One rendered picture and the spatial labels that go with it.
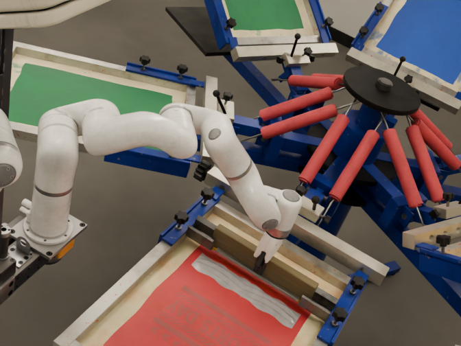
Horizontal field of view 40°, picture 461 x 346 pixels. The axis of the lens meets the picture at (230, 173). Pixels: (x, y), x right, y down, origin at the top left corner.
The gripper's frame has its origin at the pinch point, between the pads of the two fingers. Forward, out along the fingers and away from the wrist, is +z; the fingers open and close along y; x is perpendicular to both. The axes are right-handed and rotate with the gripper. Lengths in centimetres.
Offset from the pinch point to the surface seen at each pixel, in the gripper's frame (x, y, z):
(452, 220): 44, -52, -13
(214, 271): -11.4, 8.0, 5.3
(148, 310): -18.2, 33.4, 5.8
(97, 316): -26, 47, 2
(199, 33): -100, -125, 6
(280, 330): 15.0, 13.4, 6.1
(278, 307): 10.8, 6.7, 5.3
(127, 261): -75, -57, 101
